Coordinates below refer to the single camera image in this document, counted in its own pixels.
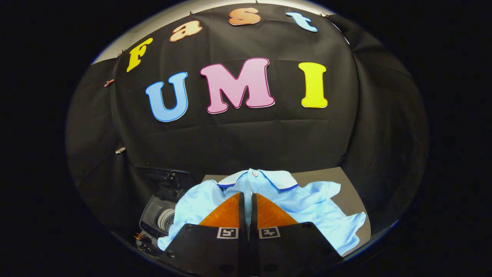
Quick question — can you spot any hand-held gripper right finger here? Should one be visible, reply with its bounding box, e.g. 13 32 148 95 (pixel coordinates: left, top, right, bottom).
248 192 342 275

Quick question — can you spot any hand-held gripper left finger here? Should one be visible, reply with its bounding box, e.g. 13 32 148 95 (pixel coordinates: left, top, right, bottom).
160 192 248 275

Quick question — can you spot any light blue polo shirt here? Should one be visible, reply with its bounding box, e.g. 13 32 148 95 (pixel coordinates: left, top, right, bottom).
158 168 367 256

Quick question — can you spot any transparent washing machine lid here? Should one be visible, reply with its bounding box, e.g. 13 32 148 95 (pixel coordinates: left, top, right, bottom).
133 166 196 202

